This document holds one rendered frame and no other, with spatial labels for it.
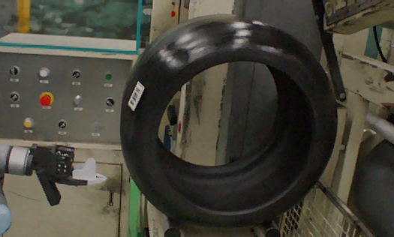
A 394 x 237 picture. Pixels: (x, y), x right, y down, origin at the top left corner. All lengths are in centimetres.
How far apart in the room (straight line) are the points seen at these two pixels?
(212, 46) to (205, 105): 45
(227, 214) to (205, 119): 41
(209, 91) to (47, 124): 67
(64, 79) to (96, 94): 13
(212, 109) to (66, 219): 78
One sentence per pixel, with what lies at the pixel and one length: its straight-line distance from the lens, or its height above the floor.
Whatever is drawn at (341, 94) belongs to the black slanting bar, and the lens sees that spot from 153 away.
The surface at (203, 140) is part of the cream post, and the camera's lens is 150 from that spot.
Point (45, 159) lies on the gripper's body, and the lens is 122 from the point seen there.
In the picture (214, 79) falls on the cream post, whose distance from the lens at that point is 144.
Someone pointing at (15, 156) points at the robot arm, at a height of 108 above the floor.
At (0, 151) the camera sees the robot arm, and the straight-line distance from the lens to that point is 123.
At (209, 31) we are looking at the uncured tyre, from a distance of 106.
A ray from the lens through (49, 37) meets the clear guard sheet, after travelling 168.
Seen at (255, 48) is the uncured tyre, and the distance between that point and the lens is 106.
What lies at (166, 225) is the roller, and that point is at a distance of 122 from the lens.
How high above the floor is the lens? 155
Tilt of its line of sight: 17 degrees down
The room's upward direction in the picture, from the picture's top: 6 degrees clockwise
